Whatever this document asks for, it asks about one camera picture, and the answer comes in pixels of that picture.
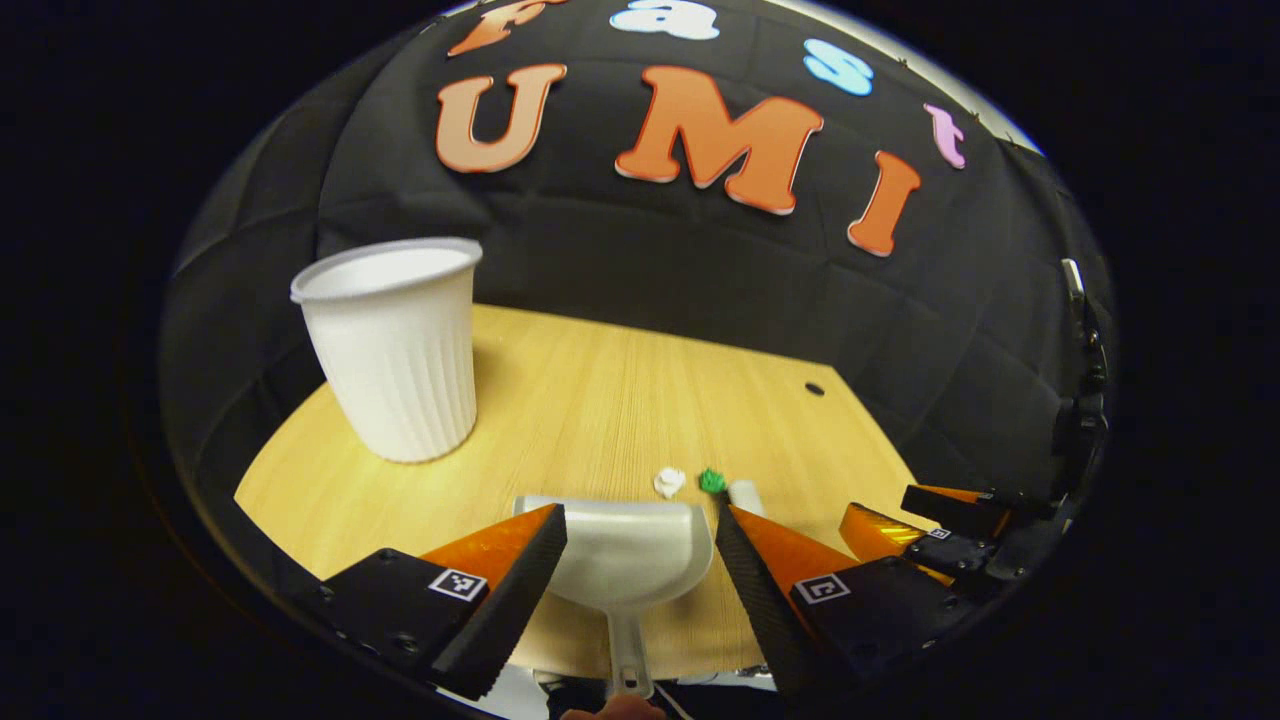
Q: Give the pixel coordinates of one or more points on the white paper ball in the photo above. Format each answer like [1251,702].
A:
[669,482]

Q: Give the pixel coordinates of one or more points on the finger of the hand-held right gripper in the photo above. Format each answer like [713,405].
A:
[965,510]
[945,555]

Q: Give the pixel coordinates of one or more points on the white ribbed cup garbage bin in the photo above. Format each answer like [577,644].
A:
[395,360]

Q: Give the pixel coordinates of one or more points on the wooden desktop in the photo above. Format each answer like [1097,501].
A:
[600,400]

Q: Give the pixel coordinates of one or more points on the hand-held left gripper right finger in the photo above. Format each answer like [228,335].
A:
[760,600]

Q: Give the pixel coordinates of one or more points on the small white broom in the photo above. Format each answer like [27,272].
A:
[745,495]

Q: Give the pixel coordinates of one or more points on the green paper ball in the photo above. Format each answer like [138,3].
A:
[712,481]

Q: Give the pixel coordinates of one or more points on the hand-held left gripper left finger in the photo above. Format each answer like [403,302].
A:
[520,600]

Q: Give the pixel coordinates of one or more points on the white dustpan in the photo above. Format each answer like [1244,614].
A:
[625,550]

